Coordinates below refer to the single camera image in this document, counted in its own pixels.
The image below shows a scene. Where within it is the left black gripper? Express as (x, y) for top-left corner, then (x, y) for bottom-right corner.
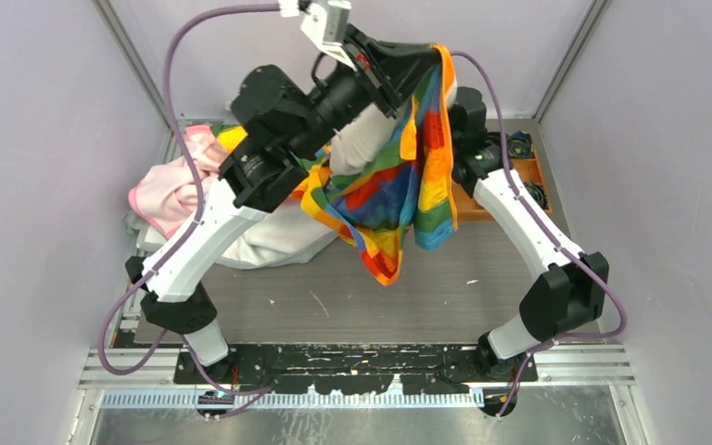
(286, 27), (445, 163)

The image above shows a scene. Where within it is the rainbow striped zip jacket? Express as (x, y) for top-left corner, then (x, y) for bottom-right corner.
(217, 43), (461, 287)

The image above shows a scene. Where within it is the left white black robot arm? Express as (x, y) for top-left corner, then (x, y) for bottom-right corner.
(125, 26), (444, 383)

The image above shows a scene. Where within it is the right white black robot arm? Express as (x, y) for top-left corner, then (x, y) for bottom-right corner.
(450, 87), (609, 381)

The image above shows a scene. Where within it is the dark rolled tie back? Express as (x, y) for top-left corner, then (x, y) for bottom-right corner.
(486, 132), (510, 165)

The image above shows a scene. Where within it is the orange compartment tray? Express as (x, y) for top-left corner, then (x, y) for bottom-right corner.
(452, 135), (552, 223)

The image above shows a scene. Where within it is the blue green rolled tie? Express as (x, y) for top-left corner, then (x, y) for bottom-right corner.
(524, 182), (549, 211)

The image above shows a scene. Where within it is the grey white garment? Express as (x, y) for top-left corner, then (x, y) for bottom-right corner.
(123, 104), (406, 270)

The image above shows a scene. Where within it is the pink fleece garment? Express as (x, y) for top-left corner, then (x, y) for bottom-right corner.
(128, 124), (246, 239)

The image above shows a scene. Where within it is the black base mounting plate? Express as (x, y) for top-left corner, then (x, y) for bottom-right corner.
(206, 343), (522, 395)

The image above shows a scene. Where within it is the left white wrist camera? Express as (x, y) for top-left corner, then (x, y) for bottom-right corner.
(278, 0), (356, 70)

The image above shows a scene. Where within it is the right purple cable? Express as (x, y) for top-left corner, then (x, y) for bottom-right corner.
(451, 50), (629, 420)

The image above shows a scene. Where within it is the purple cable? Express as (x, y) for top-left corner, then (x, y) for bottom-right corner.
(451, 50), (629, 420)
(96, 3), (284, 419)

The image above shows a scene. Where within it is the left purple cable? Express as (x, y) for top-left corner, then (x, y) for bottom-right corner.
(96, 3), (284, 419)

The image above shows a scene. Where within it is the silver slotted aluminium rail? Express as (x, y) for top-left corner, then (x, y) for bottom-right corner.
(101, 388), (484, 410)

